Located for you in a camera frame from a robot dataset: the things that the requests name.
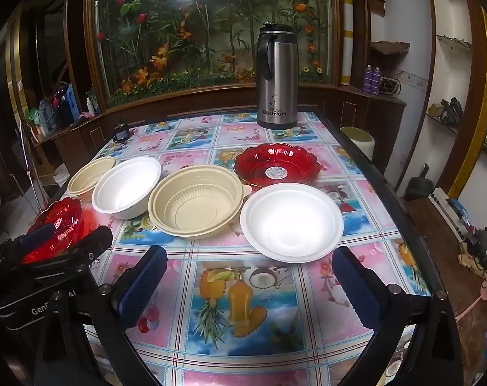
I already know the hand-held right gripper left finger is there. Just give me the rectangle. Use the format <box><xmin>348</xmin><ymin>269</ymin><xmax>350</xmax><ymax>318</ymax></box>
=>
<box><xmin>42</xmin><ymin>245</ymin><xmax>168</xmax><ymax>386</ymax></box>

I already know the wire rack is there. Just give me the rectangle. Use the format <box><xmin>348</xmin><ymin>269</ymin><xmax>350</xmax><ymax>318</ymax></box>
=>
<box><xmin>378</xmin><ymin>70</ymin><xmax>403</xmax><ymax>97</ymax></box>

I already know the large beige plastic bowl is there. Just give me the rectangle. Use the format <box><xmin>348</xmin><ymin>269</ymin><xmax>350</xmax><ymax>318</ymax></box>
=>
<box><xmin>148</xmin><ymin>168</ymin><xmax>252</xmax><ymax>239</ymax></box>

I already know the white power strip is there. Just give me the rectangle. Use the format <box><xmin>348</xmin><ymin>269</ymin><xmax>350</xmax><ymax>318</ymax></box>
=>
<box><xmin>428</xmin><ymin>187</ymin><xmax>469</xmax><ymax>242</ymax></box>

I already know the artificial flower display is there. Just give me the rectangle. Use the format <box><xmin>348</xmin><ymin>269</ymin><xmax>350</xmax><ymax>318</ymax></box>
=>
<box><xmin>84</xmin><ymin>0</ymin><xmax>344</xmax><ymax>107</ymax></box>

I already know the black flask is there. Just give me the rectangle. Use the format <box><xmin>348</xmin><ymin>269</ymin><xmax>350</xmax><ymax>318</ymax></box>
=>
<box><xmin>54</xmin><ymin>82</ymin><xmax>72</xmax><ymax>127</ymax></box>

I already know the small beige plastic bowl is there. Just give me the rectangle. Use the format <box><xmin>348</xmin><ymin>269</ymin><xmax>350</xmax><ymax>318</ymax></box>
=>
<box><xmin>67</xmin><ymin>156</ymin><xmax>116</xmax><ymax>199</ymax></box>

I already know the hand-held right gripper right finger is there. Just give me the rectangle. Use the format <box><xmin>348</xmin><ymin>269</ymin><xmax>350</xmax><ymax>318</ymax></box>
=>
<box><xmin>332</xmin><ymin>246</ymin><xmax>469</xmax><ymax>386</ymax></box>

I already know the white foam plate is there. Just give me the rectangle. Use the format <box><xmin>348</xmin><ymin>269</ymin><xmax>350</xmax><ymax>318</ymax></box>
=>
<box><xmin>240</xmin><ymin>183</ymin><xmax>344</xmax><ymax>264</ymax></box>

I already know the printed fruit tablecloth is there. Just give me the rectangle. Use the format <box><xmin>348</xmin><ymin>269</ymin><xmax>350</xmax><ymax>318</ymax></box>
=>
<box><xmin>72</xmin><ymin>110</ymin><xmax>433</xmax><ymax>386</ymax></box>

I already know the white yellow rolled poster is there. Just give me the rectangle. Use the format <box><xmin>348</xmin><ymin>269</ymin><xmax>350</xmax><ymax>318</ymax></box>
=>
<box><xmin>342</xmin><ymin>0</ymin><xmax>354</xmax><ymax>86</ymax></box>

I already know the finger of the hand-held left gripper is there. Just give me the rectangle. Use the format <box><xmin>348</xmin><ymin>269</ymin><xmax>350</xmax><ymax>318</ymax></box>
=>
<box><xmin>18</xmin><ymin>222</ymin><xmax>57</xmax><ymax>255</ymax></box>
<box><xmin>24</xmin><ymin>225</ymin><xmax>114</xmax><ymax>278</ymax></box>

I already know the mop with long handle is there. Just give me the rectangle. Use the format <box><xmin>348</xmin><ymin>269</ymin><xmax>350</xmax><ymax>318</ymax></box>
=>
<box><xmin>18</xmin><ymin>118</ymin><xmax>47</xmax><ymax>206</ymax></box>

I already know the white foam bowl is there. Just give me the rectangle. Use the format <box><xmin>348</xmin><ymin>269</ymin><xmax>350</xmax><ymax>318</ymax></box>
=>
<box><xmin>91</xmin><ymin>157</ymin><xmax>162</xmax><ymax>220</ymax></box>

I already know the wooden counter cabinet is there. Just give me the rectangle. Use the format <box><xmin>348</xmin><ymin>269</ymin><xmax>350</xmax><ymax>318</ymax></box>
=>
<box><xmin>30</xmin><ymin>82</ymin><xmax>407</xmax><ymax>173</ymax></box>

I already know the dark green floor object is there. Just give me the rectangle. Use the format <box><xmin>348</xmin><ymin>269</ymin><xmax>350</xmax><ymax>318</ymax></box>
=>
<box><xmin>404</xmin><ymin>163</ymin><xmax>435</xmax><ymax>202</ymax></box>

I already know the stainless steel thermos jug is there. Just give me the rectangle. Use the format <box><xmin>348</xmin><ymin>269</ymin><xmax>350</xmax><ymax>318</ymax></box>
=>
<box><xmin>255</xmin><ymin>22</ymin><xmax>299</xmax><ymax>129</ymax></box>

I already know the brown wall shelf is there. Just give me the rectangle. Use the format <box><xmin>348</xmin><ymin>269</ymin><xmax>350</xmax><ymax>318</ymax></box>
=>
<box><xmin>370</xmin><ymin>40</ymin><xmax>411</xmax><ymax>55</ymax></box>

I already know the blue water jug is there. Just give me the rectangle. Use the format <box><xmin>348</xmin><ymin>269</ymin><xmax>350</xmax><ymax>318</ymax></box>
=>
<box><xmin>38</xmin><ymin>98</ymin><xmax>57</xmax><ymax>131</ymax></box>

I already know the blue flask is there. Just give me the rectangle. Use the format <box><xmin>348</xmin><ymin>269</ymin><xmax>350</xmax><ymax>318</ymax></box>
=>
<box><xmin>67</xmin><ymin>84</ymin><xmax>80</xmax><ymax>119</ymax></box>

